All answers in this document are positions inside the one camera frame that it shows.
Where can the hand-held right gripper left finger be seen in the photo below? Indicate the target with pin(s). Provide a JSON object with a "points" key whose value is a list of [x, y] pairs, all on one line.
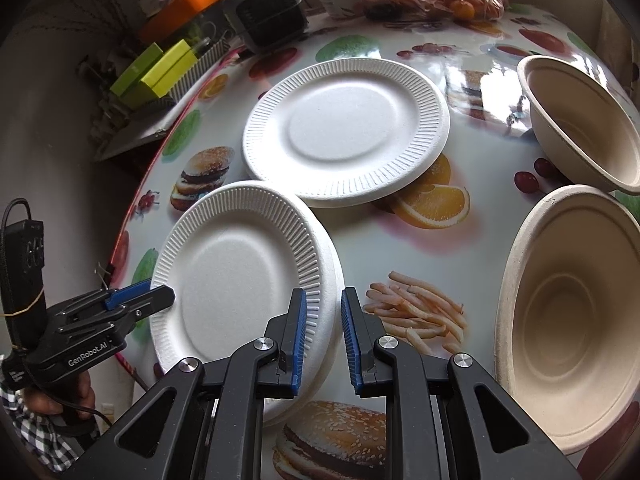
{"points": [[299, 342]]}

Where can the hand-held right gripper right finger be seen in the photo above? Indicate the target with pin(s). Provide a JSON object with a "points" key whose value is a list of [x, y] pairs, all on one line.
{"points": [[350, 347]]}

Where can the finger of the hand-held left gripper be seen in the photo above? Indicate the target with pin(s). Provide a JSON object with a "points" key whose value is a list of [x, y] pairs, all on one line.
{"points": [[150, 297]]}

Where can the white foam plate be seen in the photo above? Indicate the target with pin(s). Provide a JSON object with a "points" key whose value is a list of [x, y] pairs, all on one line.
{"points": [[225, 280], [345, 125]]}

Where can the beige paper bowl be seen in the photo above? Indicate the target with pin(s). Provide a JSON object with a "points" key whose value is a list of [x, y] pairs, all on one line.
{"points": [[585, 115], [575, 320]]}

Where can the person's left forearm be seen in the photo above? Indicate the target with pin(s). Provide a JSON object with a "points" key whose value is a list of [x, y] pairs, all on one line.
{"points": [[25, 440]]}

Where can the person's left hand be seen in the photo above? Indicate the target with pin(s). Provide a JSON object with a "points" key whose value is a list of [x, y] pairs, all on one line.
{"points": [[55, 400]]}

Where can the grey flat board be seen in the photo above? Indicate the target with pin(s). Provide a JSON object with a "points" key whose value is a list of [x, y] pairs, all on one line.
{"points": [[135, 132]]}

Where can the lime green box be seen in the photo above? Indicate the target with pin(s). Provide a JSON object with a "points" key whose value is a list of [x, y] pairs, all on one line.
{"points": [[170, 70], [135, 70]]}

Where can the grey ribbed rack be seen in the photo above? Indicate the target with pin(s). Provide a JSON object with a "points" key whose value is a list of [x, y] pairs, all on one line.
{"points": [[205, 67]]}

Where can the food printed tablecloth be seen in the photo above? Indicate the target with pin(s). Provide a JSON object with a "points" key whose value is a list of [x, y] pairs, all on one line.
{"points": [[500, 160]]}

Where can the orange plastic container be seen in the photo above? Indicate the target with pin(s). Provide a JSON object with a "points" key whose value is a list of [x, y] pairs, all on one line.
{"points": [[185, 7]]}

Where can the black desktop fan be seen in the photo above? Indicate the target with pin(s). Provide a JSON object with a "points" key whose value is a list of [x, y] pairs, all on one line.
{"points": [[270, 15]]}

